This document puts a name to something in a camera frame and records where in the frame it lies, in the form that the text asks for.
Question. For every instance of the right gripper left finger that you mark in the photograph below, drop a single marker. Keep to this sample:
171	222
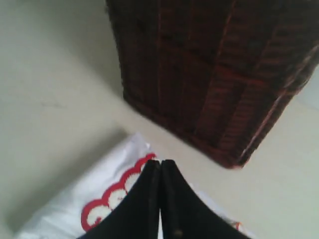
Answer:
128	209

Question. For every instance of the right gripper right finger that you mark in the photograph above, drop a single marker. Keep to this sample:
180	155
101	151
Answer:
183	214

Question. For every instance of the white t-shirt red print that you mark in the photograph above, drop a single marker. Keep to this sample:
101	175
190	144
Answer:
60	218

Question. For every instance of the dark red wicker basket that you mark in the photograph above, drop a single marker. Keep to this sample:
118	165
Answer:
216	73

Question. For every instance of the orange neck label tag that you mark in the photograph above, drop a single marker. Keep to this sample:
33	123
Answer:
238	226

